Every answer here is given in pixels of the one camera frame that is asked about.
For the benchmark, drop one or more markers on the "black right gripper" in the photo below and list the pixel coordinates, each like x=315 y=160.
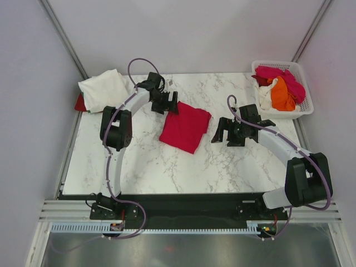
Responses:
x=227 y=124

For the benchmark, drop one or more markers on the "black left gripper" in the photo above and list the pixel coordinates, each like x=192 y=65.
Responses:
x=164 y=107

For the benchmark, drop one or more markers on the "crimson red t shirt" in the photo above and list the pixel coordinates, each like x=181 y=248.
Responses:
x=185 y=129

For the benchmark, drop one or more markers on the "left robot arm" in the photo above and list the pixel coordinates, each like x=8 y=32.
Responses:
x=116 y=131

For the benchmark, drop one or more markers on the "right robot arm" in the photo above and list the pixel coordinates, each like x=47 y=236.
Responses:
x=307 y=179

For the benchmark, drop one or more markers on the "cream white shirt in basket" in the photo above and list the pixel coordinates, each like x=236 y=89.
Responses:
x=264 y=93

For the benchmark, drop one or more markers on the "dark maroon shirt in basket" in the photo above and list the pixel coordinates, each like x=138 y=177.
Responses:
x=262 y=81

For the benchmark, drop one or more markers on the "orange shirt in basket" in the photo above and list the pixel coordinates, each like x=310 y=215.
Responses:
x=281 y=98

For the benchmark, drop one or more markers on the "folded white t shirt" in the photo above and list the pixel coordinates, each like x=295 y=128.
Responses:
x=106 y=89

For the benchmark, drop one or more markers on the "pink shirt in basket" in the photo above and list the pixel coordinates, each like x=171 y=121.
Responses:
x=296 y=89

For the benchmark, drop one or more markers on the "white plastic laundry basket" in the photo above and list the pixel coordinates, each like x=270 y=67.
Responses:
x=305 y=108

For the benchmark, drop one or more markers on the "folded dark red t shirt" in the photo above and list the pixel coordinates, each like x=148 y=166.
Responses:
x=80 y=104

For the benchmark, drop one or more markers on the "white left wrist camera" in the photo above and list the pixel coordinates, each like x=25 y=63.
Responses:
x=168 y=83

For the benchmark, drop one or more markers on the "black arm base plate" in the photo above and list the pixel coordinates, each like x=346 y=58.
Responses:
x=189 y=210

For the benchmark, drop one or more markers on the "right aluminium frame post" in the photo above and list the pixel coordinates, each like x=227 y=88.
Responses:
x=316 y=22

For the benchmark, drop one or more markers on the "aluminium frame post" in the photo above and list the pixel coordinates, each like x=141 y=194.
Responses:
x=53 y=18
x=316 y=22

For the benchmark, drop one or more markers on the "left aluminium frame post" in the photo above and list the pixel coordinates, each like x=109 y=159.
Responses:
x=53 y=18

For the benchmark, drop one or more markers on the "white slotted cable duct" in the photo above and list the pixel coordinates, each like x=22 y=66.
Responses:
x=249 y=228

